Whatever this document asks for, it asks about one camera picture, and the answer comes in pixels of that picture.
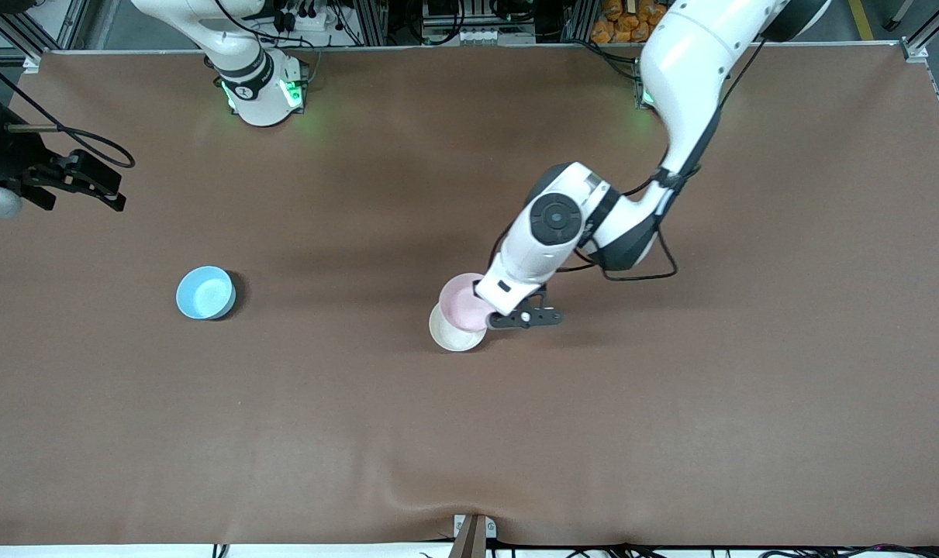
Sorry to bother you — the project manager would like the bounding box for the pink bowl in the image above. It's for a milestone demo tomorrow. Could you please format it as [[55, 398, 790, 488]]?
[[439, 273, 499, 332]]

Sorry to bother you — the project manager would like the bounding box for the blue bowl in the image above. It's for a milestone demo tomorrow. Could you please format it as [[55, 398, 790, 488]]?
[[176, 266, 236, 320]]

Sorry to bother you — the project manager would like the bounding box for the white bowl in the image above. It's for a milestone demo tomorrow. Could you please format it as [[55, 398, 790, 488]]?
[[429, 302, 488, 353]]

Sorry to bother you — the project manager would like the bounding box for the brown table cover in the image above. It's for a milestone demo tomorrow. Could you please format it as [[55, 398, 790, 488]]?
[[0, 43, 939, 547]]

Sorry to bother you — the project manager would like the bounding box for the white connector block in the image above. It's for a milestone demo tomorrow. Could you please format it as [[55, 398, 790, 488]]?
[[454, 28, 537, 46]]

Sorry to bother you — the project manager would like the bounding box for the white power strip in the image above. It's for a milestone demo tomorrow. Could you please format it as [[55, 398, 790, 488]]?
[[279, 0, 338, 32]]

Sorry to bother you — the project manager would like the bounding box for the orange snack bag pile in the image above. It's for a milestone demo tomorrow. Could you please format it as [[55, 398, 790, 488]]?
[[591, 0, 675, 44]]

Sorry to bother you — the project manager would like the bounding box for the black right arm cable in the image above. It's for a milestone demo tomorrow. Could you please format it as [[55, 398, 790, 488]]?
[[0, 45, 137, 171]]

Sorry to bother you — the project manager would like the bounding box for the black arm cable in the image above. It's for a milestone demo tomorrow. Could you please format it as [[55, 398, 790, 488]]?
[[0, 45, 137, 171], [488, 39, 768, 282]]

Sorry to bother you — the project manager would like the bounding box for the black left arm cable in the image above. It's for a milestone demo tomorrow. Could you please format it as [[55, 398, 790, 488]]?
[[488, 39, 768, 282]]

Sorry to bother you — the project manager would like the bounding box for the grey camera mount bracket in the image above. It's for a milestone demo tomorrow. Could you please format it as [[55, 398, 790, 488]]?
[[454, 513, 497, 558]]

